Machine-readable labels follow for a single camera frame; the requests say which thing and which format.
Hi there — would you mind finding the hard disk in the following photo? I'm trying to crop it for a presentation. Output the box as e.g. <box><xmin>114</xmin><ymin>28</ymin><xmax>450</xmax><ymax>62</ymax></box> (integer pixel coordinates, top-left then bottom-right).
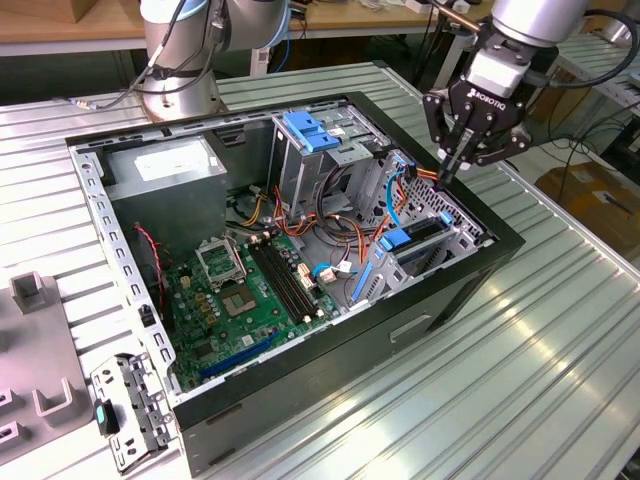
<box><xmin>349</xmin><ymin>209</ymin><xmax>455</xmax><ymax>305</ymax></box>

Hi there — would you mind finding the red orange wire bundle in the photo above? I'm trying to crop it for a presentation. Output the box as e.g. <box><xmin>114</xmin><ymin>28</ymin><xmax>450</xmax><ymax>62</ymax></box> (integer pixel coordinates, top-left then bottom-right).
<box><xmin>272</xmin><ymin>184</ymin><xmax>321</xmax><ymax>240</ymax></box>

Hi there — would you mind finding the black cable with metal plug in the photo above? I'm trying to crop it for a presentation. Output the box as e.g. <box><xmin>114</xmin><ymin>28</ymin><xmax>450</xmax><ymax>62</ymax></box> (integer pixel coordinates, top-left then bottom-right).
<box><xmin>64</xmin><ymin>0</ymin><xmax>191</xmax><ymax>110</ymax></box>

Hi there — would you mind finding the black latch with teal button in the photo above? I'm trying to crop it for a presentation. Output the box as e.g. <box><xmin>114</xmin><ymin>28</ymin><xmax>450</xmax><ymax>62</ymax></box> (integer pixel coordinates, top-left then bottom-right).
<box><xmin>93</xmin><ymin>397</ymin><xmax>122</xmax><ymax>437</ymax></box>

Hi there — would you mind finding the grey metal disk bay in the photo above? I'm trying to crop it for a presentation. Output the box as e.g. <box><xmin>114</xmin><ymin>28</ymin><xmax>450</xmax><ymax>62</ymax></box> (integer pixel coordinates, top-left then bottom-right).
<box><xmin>344</xmin><ymin>209</ymin><xmax>497</xmax><ymax>312</ymax></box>

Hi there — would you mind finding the blue plastic drive latch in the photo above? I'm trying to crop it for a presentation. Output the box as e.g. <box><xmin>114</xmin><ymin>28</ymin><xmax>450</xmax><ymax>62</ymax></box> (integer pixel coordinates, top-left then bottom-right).
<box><xmin>282</xmin><ymin>110</ymin><xmax>342</xmax><ymax>154</ymax></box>

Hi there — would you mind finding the blue expansion slot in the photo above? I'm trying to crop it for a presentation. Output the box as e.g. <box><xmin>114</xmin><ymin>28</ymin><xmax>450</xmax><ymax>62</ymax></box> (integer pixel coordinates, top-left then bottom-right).
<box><xmin>198</xmin><ymin>332</ymin><xmax>281</xmax><ymax>382</ymax></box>

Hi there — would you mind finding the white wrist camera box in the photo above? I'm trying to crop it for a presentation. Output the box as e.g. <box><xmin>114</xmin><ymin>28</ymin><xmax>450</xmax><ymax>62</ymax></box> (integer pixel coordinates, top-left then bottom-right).
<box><xmin>467</xmin><ymin>49</ymin><xmax>524</xmax><ymax>99</ymax></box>

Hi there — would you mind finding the thin wire with white plug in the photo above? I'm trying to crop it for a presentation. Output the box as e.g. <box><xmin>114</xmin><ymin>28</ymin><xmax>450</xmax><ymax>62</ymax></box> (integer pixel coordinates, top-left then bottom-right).
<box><xmin>319</xmin><ymin>259</ymin><xmax>362</xmax><ymax>287</ymax></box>

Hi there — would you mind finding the metal socket cover frame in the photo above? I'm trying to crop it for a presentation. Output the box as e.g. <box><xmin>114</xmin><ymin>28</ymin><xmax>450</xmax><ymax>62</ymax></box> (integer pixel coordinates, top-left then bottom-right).
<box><xmin>193</xmin><ymin>234</ymin><xmax>249</xmax><ymax>292</ymax></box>

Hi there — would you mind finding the orange red disk power wire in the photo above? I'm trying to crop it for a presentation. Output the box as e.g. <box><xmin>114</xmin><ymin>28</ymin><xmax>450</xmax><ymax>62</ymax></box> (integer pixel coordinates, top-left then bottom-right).
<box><xmin>357</xmin><ymin>167</ymin><xmax>454</xmax><ymax>274</ymax></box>

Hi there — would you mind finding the grey metal drive cage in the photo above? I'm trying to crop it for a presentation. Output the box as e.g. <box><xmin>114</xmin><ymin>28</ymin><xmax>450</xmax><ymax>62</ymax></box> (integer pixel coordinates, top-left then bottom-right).
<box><xmin>267</xmin><ymin>107</ymin><xmax>392</xmax><ymax>221</ymax></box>

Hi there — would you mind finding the black RAM slot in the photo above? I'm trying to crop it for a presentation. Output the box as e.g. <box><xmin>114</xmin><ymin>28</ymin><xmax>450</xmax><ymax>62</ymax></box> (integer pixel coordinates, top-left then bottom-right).
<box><xmin>261</xmin><ymin>234</ymin><xmax>320</xmax><ymax>318</ymax></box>
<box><xmin>254</xmin><ymin>236</ymin><xmax>313</xmax><ymax>321</ymax></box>
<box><xmin>248</xmin><ymin>238</ymin><xmax>307</xmax><ymax>324</ymax></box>
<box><xmin>267</xmin><ymin>232</ymin><xmax>326</xmax><ymax>315</ymax></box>

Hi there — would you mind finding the black open PC case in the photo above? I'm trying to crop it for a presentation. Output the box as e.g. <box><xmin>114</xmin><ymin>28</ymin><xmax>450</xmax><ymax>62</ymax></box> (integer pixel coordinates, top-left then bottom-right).
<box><xmin>64</xmin><ymin>89</ymin><xmax>526</xmax><ymax>479</ymax></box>

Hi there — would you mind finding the grey power supply unit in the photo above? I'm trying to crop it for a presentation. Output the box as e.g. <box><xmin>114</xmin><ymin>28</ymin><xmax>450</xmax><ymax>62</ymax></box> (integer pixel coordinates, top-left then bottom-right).
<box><xmin>102</xmin><ymin>134</ymin><xmax>230</xmax><ymax>259</ymax></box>

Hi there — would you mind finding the green motherboard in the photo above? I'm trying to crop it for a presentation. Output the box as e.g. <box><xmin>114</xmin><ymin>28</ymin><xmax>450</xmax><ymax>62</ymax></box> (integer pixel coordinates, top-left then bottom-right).
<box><xmin>162</xmin><ymin>232</ymin><xmax>346</xmax><ymax>394</ymax></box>

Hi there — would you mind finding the red black twisted wire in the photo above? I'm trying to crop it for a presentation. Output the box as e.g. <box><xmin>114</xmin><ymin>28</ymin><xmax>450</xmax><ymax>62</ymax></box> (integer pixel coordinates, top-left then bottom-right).
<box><xmin>133</xmin><ymin>224</ymin><xmax>166</xmax><ymax>309</ymax></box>

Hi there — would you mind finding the wooden desk with white legs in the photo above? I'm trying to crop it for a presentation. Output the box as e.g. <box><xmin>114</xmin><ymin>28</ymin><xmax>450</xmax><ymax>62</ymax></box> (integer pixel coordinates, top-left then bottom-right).
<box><xmin>0</xmin><ymin>0</ymin><xmax>594</xmax><ymax>99</ymax></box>

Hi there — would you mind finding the grey parts rack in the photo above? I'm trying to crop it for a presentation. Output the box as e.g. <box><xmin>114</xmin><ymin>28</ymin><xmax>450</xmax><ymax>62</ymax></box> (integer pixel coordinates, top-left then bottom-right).
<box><xmin>0</xmin><ymin>272</ymin><xmax>97</xmax><ymax>480</ymax></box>

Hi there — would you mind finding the black sleeved wire bundle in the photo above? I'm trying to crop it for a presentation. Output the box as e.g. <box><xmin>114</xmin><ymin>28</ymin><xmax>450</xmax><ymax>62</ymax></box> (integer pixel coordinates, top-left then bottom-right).
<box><xmin>319</xmin><ymin>167</ymin><xmax>362</xmax><ymax>251</ymax></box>

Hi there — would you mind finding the grey metal card bracket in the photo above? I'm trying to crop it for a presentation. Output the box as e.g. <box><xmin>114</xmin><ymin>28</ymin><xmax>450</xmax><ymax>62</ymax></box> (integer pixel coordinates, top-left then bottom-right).
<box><xmin>88</xmin><ymin>350</ymin><xmax>177</xmax><ymax>475</ymax></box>

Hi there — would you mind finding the black stand pole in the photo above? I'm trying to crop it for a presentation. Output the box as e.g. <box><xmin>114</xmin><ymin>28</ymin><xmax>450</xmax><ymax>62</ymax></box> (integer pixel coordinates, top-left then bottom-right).
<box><xmin>412</xmin><ymin>0</ymin><xmax>459</xmax><ymax>96</ymax></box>

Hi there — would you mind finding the yellow black power wire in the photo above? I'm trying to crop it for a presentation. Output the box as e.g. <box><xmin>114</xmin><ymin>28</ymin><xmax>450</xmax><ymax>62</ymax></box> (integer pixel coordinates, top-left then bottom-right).
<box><xmin>234</xmin><ymin>192</ymin><xmax>269</xmax><ymax>227</ymax></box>

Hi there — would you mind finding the blue data wire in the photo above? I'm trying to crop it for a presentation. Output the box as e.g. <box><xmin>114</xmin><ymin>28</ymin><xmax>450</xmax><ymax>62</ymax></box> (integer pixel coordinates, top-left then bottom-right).
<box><xmin>310</xmin><ymin>155</ymin><xmax>417</xmax><ymax>281</ymax></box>

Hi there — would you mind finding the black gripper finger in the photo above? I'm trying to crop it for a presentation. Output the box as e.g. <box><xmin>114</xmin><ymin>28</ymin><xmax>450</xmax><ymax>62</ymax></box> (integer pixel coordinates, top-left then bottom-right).
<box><xmin>422</xmin><ymin>91</ymin><xmax>459</xmax><ymax>187</ymax></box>
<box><xmin>447</xmin><ymin>124</ymin><xmax>533</xmax><ymax>189</ymax></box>

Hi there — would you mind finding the thin metal locking lever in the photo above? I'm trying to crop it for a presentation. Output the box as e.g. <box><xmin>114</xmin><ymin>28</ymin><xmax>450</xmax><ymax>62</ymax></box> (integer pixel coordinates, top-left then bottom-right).
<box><xmin>227</xmin><ymin>233</ymin><xmax>251</xmax><ymax>281</ymax></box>

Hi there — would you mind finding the CPU socket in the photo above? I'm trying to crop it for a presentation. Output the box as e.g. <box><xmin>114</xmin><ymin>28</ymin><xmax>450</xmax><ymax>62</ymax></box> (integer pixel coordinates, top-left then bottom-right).
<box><xmin>219</xmin><ymin>284</ymin><xmax>259</xmax><ymax>319</ymax></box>

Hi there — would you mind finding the large brown cardboard box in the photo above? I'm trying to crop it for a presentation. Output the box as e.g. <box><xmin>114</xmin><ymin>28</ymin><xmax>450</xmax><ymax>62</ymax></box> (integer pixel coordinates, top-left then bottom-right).
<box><xmin>534</xmin><ymin>162</ymin><xmax>640</xmax><ymax>256</ymax></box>

